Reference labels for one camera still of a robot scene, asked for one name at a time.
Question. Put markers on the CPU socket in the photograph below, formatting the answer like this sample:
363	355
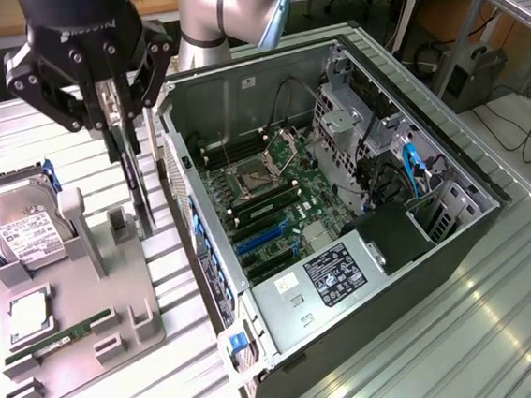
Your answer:
251	177

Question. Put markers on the thin locking lever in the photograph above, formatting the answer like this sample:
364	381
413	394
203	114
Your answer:
227	158

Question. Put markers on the dark grey box device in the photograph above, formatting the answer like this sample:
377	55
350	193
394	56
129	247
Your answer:
474	75

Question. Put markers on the blue case latch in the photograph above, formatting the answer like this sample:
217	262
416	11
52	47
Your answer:
236	342

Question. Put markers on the grey parts rack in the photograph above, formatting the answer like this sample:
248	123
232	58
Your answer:
68	302

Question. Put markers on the black plastic fan shroud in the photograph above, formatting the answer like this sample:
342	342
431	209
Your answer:
386	229

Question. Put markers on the metal socket cover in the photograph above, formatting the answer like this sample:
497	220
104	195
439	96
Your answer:
281	145

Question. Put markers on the silver chipset heatsink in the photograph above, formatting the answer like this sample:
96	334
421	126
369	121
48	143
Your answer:
321	233

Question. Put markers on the grey power supply unit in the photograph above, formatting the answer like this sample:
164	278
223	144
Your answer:
304	303

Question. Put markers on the black expansion slot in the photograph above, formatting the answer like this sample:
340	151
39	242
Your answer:
272	264

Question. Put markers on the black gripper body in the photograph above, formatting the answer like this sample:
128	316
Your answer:
84	23

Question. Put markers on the blue expansion slot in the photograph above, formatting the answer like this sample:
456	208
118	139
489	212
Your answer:
262	240

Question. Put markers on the green RAM stick with label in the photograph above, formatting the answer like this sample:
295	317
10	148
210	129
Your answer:
266	204

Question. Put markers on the black RAM slot bank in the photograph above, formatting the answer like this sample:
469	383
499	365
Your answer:
235	149

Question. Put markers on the aluminium frame table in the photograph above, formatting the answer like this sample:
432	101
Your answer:
510	6

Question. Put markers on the open grey PC case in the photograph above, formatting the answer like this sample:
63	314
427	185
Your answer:
464	255

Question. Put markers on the green motherboard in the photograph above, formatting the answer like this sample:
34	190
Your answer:
316	189

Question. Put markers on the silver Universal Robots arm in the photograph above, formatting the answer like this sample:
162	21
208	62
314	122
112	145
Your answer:
210	11

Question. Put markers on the metal disk bay cage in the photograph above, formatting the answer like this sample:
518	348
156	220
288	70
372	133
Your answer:
340	121

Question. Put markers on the silver hard disk blue bracket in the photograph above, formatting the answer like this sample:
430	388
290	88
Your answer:
9	219

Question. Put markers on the black graphics card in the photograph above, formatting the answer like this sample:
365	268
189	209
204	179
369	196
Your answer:
139	197

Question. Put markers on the silver CPU chip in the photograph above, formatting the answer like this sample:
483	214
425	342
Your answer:
31	318

